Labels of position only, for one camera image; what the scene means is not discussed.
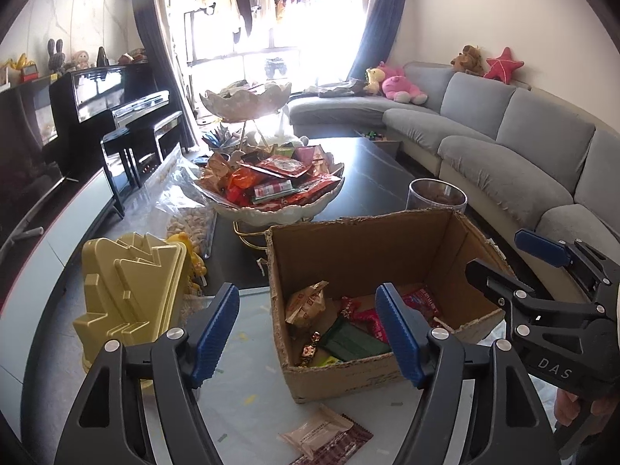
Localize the brown wafer packet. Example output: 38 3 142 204
288 414 374 465

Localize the pink plush toy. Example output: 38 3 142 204
380 61 427 105

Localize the white tiered bowl stand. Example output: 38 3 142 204
194 82 346 253

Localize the grey rabbit plush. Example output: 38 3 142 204
47 39 69 74

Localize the white low cabinet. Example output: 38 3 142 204
0 167 124 311

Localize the yellow plastic tree container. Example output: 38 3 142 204
72 232 195 389

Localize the grey folded cloth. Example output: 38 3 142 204
305 80 369 98

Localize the pile of assorted snacks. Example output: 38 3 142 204
198 144 340 207

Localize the black upright piano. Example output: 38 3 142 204
48 63 187 170

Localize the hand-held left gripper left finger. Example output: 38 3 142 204
53 282 240 465

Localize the person's right hand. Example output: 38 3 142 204
555 390 620 446

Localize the green cracker packet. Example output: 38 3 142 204
317 317 393 363

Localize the brown plush toy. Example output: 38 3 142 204
450 45 485 76

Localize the yellow plush toy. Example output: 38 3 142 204
363 68 386 95

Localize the glass cup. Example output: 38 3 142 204
407 179 468 215

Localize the clear bag of nuts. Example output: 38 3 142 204
155 148 219 257

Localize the light blue tablecloth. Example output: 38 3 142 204
191 288 558 465

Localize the grey curved sofa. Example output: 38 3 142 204
288 61 620 301

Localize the row of hanging clothes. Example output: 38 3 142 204
194 0 330 44

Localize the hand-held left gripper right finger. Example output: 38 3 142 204
375 282 555 465

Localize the brown cardboard box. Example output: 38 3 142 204
264 207 517 404

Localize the pink snack packet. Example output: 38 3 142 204
400 288 439 323

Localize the dark grey curtain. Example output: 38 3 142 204
131 0 195 122

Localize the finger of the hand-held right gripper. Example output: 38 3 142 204
516 229 613 291
465 259 594 335

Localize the red star plush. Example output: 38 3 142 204
484 47 525 82

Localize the black television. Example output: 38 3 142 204
0 80 83 257

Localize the beige and orange snack packet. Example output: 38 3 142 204
285 281 330 327

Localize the red candy packet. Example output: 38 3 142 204
339 295 391 344

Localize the black piano bench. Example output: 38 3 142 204
100 111 186 218

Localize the gold candy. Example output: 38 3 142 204
300 332 323 369

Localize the grey storage bin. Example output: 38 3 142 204
353 128 403 157

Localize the blue curtain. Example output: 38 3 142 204
345 0 412 81

